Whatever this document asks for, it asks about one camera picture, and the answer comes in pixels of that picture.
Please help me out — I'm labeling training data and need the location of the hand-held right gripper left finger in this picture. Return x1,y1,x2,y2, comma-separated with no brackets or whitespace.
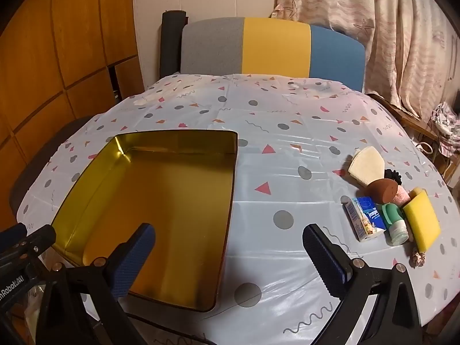
36,223,157,345

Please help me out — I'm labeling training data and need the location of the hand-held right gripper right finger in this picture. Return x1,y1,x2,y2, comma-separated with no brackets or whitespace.
302,224,425,345

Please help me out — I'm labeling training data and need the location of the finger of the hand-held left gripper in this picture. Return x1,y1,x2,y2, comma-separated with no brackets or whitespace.
0,224,28,247
12,225,57,257

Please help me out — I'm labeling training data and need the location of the blue tissue pack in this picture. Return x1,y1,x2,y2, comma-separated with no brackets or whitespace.
344,196,388,242

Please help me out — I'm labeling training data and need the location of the green travel bottle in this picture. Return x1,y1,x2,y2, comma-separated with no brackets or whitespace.
375,203,410,247

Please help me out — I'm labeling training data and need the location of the gold metal tin tray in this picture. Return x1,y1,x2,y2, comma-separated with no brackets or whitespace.
50,129,238,313

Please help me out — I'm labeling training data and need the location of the brown makeup sponge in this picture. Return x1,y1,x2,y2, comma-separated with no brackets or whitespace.
367,180,399,206

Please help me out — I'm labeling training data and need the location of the white sponge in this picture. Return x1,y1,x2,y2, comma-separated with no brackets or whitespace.
348,158,385,187

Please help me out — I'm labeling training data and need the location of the brown patterned scrunchie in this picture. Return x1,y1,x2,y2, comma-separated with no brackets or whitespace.
410,248,428,268

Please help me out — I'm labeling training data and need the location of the pink towel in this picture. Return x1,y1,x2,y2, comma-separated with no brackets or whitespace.
390,186,411,205

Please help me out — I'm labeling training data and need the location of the yellow sponge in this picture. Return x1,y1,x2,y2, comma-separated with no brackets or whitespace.
402,190,442,252

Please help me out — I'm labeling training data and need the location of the beige scrubbing cloth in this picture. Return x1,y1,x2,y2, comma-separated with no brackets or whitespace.
352,147,387,173

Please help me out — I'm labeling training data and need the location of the patterned white tablecloth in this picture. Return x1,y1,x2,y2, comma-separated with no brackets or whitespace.
16,73,457,345

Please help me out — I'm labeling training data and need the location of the wooden chair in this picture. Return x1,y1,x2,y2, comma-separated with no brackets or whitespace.
367,93,441,152

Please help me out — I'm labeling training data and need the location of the wooden cabinet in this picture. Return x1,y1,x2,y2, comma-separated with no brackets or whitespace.
0,0,144,223

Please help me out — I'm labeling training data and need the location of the patterned clothes pile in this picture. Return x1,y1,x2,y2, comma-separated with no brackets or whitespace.
429,101,460,157

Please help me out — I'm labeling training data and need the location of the grey yellow blue chair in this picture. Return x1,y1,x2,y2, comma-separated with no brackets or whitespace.
180,17,365,92

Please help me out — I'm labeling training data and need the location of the black rolled mat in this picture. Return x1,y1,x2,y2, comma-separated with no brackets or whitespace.
160,10,187,80

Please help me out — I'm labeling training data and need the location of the pink patterned curtain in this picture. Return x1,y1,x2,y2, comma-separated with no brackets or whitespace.
271,0,460,119

